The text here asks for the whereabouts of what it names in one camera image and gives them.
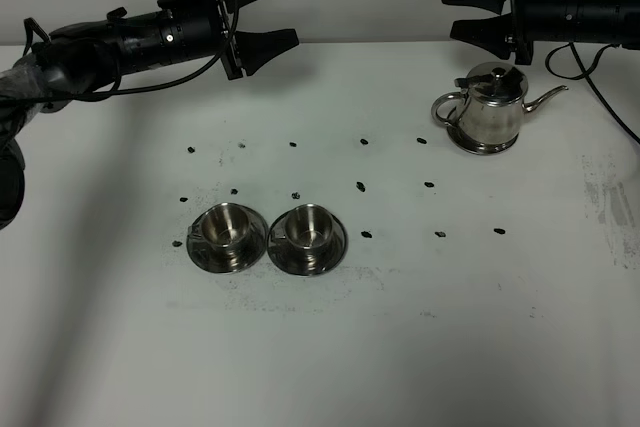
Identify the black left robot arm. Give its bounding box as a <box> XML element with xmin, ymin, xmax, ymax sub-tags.
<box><xmin>1</xmin><ymin>0</ymin><xmax>299</xmax><ymax>227</ymax></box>

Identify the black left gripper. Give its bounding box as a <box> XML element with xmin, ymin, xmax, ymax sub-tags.
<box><xmin>158</xmin><ymin>0</ymin><xmax>299</xmax><ymax>80</ymax></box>

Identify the stainless steel teapot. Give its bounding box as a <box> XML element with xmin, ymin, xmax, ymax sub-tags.
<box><xmin>431</xmin><ymin>62</ymin><xmax>568</xmax><ymax>144</ymax></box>

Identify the stainless steel teacup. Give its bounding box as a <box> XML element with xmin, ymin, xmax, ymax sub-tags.
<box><xmin>269</xmin><ymin>204</ymin><xmax>334</xmax><ymax>252</ymax></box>
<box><xmin>188</xmin><ymin>203</ymin><xmax>251</xmax><ymax>249</ymax></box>

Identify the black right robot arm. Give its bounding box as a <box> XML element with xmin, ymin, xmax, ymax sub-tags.
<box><xmin>441</xmin><ymin>0</ymin><xmax>639</xmax><ymax>65</ymax></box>

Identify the right stainless steel teacup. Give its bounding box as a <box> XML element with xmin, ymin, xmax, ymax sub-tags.
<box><xmin>269</xmin><ymin>204</ymin><xmax>334</xmax><ymax>252</ymax></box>

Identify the left stainless steel saucer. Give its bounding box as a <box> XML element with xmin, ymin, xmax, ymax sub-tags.
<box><xmin>186</xmin><ymin>204</ymin><xmax>268</xmax><ymax>274</ymax></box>

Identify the right stainless steel saucer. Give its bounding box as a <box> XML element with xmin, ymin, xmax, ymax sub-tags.
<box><xmin>267</xmin><ymin>210</ymin><xmax>348</xmax><ymax>277</ymax></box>

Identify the steel teapot saucer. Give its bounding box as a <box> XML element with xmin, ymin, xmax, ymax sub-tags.
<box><xmin>446</xmin><ymin>126</ymin><xmax>519</xmax><ymax>155</ymax></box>

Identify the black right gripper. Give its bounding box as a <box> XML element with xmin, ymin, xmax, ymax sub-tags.
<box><xmin>441</xmin><ymin>0</ymin><xmax>534</xmax><ymax>65</ymax></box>

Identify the left stainless steel teacup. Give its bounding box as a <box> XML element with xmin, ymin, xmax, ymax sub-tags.
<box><xmin>188</xmin><ymin>203</ymin><xmax>251</xmax><ymax>249</ymax></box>

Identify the stainless steel saucer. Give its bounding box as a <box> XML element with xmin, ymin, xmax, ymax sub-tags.
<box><xmin>267</xmin><ymin>210</ymin><xmax>348</xmax><ymax>277</ymax></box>
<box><xmin>186</xmin><ymin>204</ymin><xmax>268</xmax><ymax>274</ymax></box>

